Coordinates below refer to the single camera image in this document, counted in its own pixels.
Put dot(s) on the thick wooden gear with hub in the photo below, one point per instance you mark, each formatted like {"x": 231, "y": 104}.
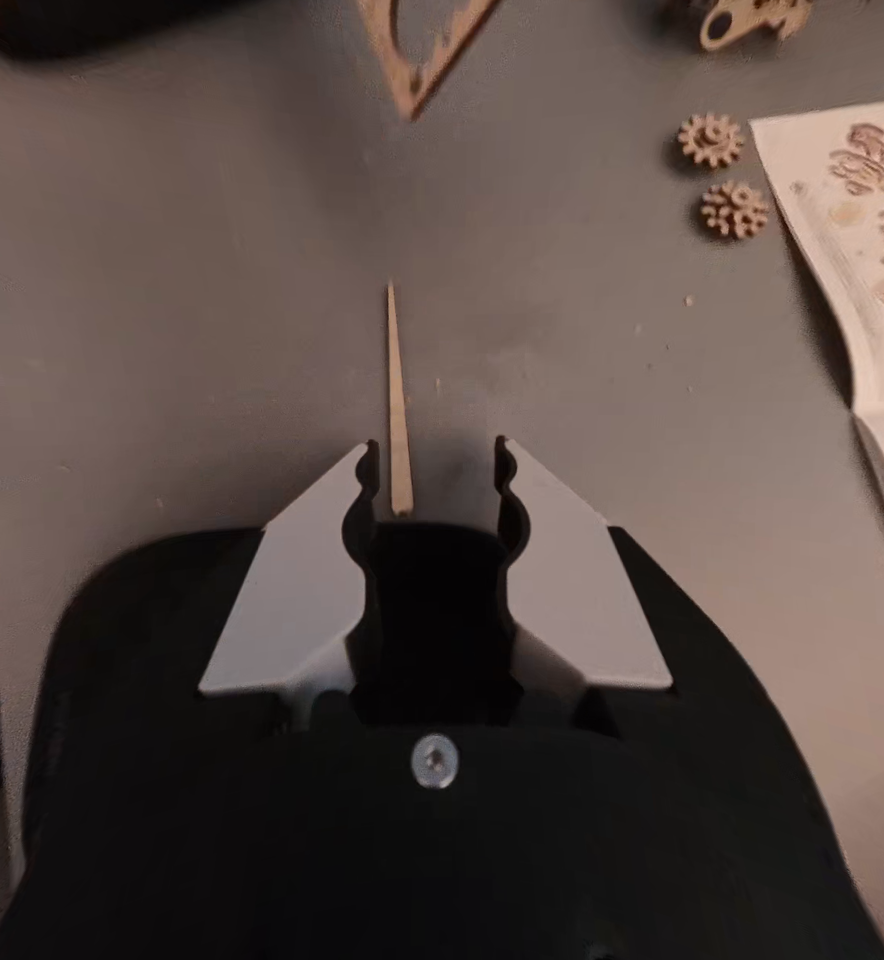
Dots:
{"x": 710, "y": 141}

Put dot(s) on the partly built wooden model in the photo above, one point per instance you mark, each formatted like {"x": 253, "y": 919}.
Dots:
{"x": 757, "y": 15}

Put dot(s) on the laser-cut wooden parts sheet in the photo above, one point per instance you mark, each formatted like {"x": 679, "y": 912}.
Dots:
{"x": 388, "y": 45}

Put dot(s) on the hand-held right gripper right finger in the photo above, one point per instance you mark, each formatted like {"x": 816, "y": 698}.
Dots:
{"x": 584, "y": 600}

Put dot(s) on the flat wooden gear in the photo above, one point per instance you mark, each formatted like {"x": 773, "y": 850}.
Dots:
{"x": 734, "y": 211}

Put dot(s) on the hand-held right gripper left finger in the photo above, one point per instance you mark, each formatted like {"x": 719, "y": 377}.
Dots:
{"x": 292, "y": 600}

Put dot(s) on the black mesh wrist pad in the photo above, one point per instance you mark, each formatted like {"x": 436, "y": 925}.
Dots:
{"x": 74, "y": 30}

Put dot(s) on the thin wooden stick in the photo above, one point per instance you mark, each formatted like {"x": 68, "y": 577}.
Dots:
{"x": 398, "y": 420}

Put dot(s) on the open instruction booklet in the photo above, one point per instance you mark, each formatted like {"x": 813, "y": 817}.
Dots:
{"x": 862, "y": 262}

